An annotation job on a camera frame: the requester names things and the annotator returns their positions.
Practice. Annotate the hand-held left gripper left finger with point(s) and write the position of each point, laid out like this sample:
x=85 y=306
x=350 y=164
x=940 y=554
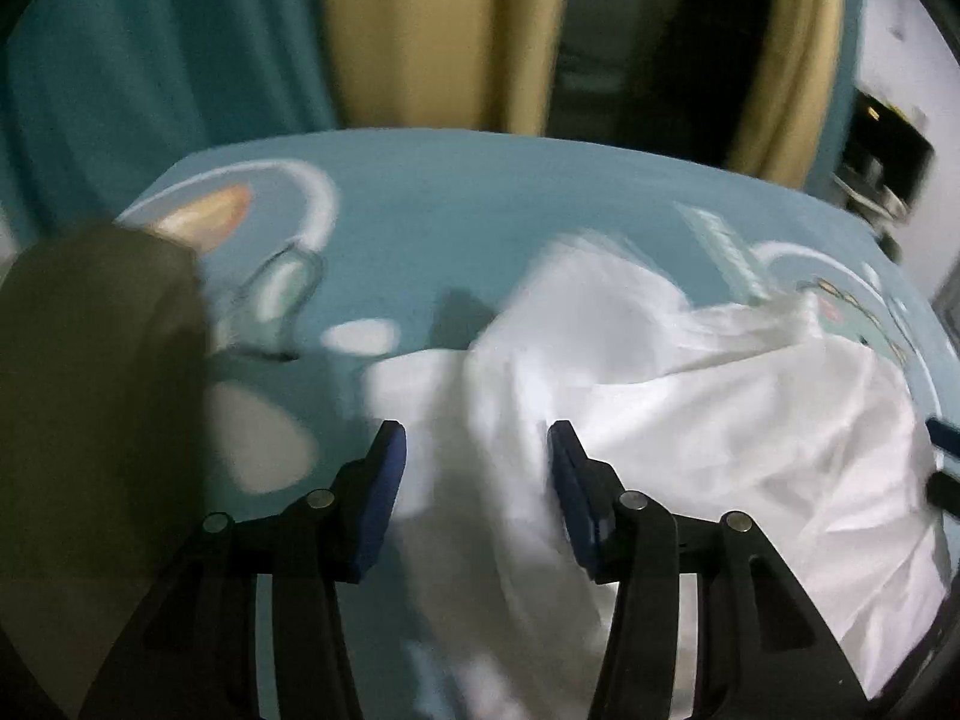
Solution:
x=379 y=499

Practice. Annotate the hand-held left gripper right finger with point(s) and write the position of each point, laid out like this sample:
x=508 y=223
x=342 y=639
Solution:
x=574 y=502

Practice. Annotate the white cart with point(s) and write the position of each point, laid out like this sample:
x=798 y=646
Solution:
x=870 y=199

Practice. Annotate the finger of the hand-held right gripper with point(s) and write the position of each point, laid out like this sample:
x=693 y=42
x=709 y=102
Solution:
x=945 y=487
x=945 y=439

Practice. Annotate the white garment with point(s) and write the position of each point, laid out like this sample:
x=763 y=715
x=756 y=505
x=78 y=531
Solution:
x=712 y=427

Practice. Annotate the black box with light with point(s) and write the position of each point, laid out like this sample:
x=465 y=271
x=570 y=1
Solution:
x=892 y=142

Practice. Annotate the olive dark cloth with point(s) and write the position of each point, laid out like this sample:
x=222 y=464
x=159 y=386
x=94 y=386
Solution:
x=97 y=427

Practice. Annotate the teal printed bed sheet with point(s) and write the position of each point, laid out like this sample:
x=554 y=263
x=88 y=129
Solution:
x=450 y=225

